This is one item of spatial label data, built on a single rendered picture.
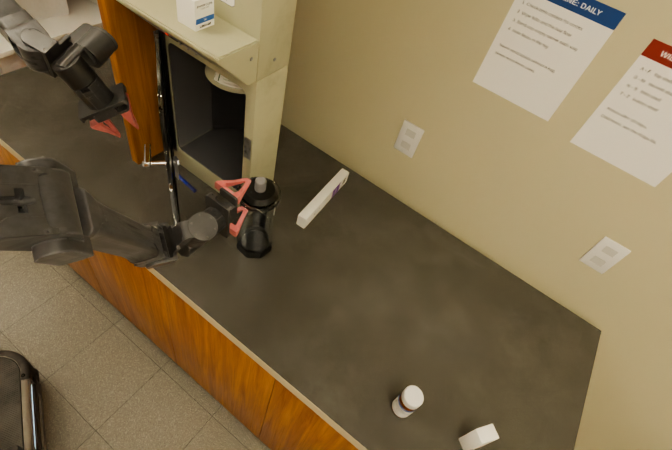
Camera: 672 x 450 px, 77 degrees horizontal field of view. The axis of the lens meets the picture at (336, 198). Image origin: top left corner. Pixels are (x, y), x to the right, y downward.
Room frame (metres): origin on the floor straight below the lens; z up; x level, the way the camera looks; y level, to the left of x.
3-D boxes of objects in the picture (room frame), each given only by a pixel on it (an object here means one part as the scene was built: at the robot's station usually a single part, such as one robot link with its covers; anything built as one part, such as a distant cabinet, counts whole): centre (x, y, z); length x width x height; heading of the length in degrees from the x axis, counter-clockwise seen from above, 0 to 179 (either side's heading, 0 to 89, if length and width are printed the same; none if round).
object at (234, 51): (0.78, 0.41, 1.46); 0.32 x 0.12 x 0.10; 68
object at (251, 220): (0.67, 0.18, 1.06); 0.11 x 0.11 x 0.21
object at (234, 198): (0.59, 0.22, 1.23); 0.09 x 0.07 x 0.07; 158
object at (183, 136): (0.94, 0.34, 1.19); 0.26 x 0.24 x 0.35; 68
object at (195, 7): (0.76, 0.37, 1.54); 0.05 x 0.05 x 0.06; 69
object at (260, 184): (0.67, 0.18, 1.18); 0.09 x 0.09 x 0.07
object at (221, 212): (0.52, 0.24, 1.20); 0.07 x 0.07 x 0.10; 68
